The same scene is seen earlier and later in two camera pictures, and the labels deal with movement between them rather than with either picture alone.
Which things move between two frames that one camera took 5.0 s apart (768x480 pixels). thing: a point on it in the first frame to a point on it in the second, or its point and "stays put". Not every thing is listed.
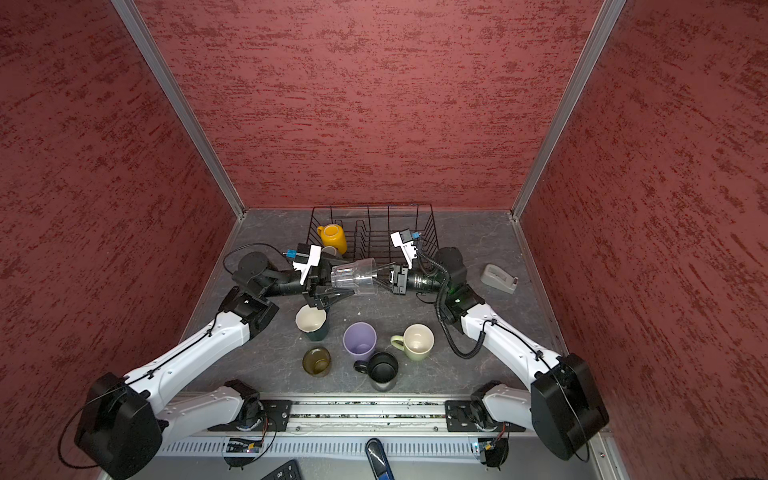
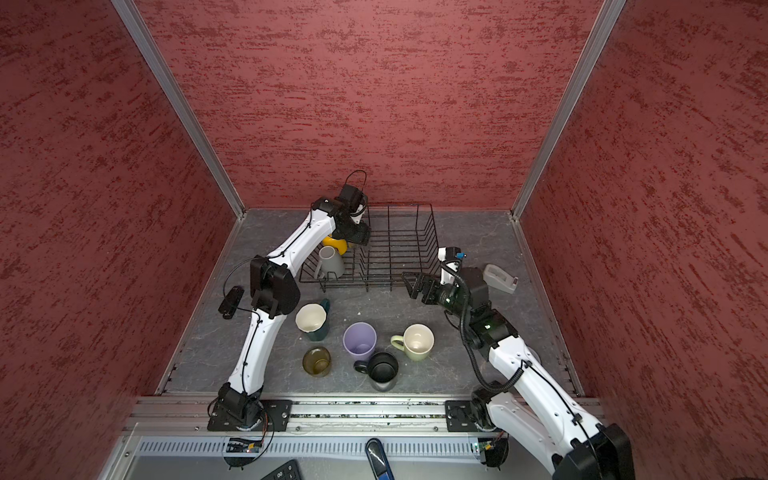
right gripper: x=398 y=287 to x=433 y=283
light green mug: x=417 y=342 stays put
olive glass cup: x=316 y=361 stays put
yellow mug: x=333 y=236 stays put
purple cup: x=360 y=340 stays put
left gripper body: x=309 y=287 to x=356 y=233
